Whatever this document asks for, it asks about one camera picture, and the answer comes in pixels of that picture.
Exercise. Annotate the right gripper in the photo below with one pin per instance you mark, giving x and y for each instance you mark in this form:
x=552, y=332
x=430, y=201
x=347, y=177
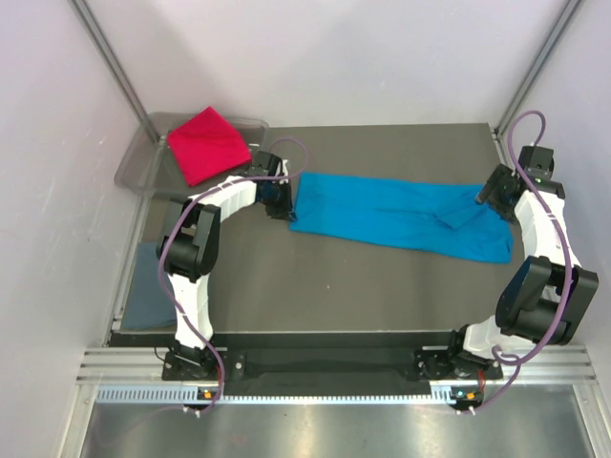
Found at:
x=489, y=194

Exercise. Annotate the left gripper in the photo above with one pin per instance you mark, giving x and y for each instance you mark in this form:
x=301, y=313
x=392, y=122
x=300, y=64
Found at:
x=284, y=211

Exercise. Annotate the bright blue t-shirt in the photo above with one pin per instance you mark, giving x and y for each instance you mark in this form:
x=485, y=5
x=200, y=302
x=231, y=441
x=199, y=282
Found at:
x=443, y=219

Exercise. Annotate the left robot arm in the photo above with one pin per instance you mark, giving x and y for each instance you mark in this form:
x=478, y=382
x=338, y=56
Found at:
x=188, y=250

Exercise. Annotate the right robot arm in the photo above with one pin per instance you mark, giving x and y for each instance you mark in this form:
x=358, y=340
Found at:
x=550, y=291

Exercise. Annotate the folded red t-shirt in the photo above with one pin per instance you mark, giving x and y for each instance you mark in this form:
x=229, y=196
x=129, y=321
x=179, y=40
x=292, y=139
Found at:
x=206, y=146

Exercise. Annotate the clear grey plastic bin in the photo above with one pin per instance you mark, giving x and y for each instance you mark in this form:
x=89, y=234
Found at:
x=150, y=169

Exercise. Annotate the folded dark blue t-shirt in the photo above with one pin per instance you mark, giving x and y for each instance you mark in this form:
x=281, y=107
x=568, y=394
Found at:
x=147, y=307

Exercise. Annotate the right corner aluminium post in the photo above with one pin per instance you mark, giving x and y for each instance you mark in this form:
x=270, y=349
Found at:
x=561, y=24

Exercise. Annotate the corner aluminium post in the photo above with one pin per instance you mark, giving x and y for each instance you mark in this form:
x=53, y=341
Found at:
x=103, y=46
x=561, y=24

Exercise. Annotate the aluminium rail frame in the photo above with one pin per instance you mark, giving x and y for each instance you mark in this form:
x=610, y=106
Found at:
x=141, y=366

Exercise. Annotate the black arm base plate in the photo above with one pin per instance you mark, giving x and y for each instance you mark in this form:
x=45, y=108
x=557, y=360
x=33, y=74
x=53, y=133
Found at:
x=413, y=365

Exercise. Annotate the slotted cable duct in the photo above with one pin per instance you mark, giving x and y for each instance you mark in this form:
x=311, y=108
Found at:
x=199, y=396

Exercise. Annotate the left corner aluminium post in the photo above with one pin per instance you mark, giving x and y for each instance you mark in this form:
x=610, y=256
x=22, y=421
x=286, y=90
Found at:
x=103, y=46

